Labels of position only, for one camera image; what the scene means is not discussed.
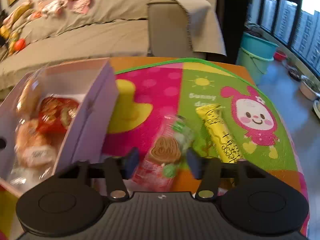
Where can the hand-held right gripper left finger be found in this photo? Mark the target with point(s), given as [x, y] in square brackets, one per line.
[131, 161]

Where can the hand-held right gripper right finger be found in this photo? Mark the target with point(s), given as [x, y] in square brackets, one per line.
[193, 162]

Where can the clear-wrapped biscuit packet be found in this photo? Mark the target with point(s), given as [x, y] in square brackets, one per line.
[166, 151]

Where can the pink cardboard box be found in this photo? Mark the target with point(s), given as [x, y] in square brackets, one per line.
[92, 120]

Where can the red snack packet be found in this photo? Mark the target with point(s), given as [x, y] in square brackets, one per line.
[55, 117]

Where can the brown pastry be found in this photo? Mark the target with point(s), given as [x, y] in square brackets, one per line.
[31, 132]
[37, 156]

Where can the bread bun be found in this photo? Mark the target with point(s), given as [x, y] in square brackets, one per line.
[27, 95]

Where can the yellow stick snack packet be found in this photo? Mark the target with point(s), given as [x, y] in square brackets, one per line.
[220, 132]

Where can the colourful cartoon play mat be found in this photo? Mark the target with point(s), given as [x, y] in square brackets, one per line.
[162, 92]

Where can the green plastic bucket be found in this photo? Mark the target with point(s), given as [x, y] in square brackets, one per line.
[252, 65]

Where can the beige covered sofa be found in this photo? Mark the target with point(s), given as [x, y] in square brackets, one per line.
[100, 35]

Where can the dark small plant pot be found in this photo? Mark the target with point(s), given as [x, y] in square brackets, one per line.
[294, 74]

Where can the tall white plant pot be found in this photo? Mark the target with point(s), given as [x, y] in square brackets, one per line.
[317, 108]

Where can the red plastic basin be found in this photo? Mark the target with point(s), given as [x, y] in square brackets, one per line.
[280, 55]

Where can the orange ball toy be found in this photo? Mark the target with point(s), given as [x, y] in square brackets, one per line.
[19, 44]

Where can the yellow soft toy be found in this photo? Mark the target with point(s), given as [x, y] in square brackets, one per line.
[12, 43]

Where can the pink patterned clothing pile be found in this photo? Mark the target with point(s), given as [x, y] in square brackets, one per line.
[72, 2]

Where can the yellow and pink cloth bundle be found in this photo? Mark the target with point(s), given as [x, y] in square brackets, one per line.
[20, 13]

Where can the black bag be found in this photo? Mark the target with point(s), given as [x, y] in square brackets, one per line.
[2, 27]

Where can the black window frame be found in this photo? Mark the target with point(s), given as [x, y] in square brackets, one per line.
[275, 12]

